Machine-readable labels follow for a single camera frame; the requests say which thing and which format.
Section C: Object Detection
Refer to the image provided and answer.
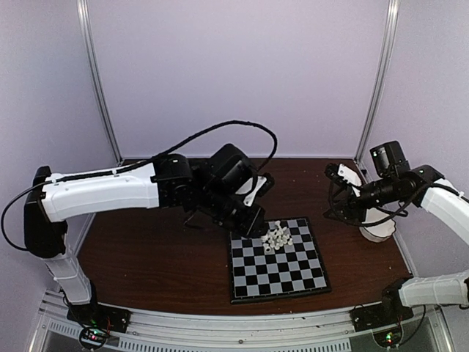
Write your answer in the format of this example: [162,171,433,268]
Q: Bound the white chess piece pile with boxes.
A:
[261,220,293,254]

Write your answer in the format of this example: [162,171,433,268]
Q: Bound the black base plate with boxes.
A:
[350,304,414,332]
[67,304,131,333]

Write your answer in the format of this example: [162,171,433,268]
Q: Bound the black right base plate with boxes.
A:
[350,304,414,332]

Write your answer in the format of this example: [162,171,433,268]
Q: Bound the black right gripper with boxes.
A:
[323,175,398,225]

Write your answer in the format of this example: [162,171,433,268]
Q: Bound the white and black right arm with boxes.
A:
[324,141,468,324]

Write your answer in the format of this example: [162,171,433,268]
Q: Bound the white scalloped bowl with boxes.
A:
[358,172,399,243]

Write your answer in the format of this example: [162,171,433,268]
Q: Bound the aluminium frame post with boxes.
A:
[76,0,123,165]
[354,0,401,164]

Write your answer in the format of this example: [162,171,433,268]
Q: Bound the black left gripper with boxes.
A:
[199,186,269,241]

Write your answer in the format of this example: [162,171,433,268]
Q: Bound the black and white chessboard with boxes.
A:
[229,217,332,304]

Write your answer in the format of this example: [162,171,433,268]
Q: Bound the right aluminium frame post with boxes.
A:
[354,0,401,164]

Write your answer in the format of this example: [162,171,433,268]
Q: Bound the aluminium front rail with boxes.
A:
[26,290,455,351]

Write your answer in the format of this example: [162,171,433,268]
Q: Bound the left aluminium frame post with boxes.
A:
[76,0,123,165]

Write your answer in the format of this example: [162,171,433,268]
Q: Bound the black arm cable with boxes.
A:
[366,183,429,224]
[1,120,278,252]

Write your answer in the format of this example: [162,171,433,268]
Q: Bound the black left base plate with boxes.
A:
[67,304,131,333]

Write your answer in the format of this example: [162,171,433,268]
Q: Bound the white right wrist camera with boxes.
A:
[325,164,362,187]

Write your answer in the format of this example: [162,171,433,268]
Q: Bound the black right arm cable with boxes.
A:
[366,183,429,224]

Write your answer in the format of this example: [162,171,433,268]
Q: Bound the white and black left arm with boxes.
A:
[23,144,273,326]

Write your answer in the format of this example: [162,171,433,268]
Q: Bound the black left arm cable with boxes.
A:
[1,120,278,252]

